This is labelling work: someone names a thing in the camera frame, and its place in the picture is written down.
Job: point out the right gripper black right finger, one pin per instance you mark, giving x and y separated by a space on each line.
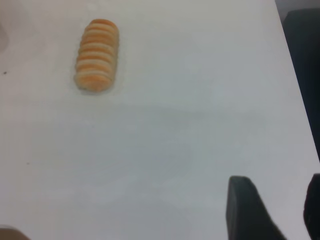
313 205

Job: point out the striped orange bread roll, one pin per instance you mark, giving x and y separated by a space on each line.
96 55

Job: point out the dark bulky object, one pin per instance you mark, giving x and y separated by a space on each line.
305 62

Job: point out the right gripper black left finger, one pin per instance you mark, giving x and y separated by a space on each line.
246 212

